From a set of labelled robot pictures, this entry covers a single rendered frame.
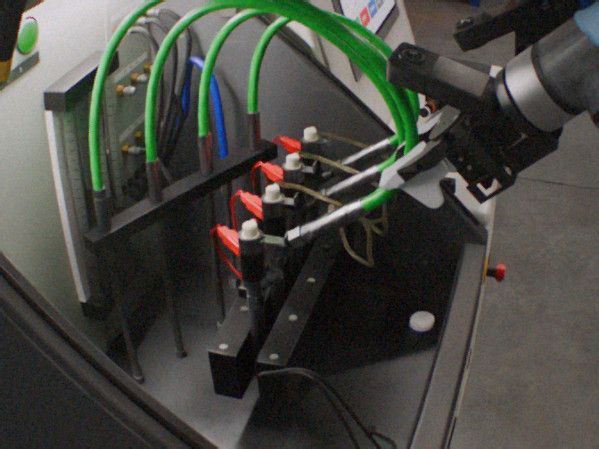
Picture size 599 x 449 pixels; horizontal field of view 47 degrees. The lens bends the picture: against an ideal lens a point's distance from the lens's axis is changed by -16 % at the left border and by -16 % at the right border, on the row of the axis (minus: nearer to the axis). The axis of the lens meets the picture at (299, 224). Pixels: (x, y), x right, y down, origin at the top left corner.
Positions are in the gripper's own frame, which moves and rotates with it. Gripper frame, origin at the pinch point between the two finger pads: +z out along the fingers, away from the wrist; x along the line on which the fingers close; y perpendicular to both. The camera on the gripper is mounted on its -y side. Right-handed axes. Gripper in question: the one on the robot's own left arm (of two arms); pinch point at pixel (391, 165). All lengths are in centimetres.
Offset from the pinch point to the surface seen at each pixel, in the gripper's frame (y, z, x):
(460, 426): 91, 103, 50
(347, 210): 0.3, 5.9, -3.5
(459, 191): 19.9, 26.7, 33.4
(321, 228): 0.0, 9.2, -4.8
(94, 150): -24.8, 22.6, -8.7
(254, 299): 1.5, 22.4, -8.8
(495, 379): 97, 104, 72
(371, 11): -9, 34, 62
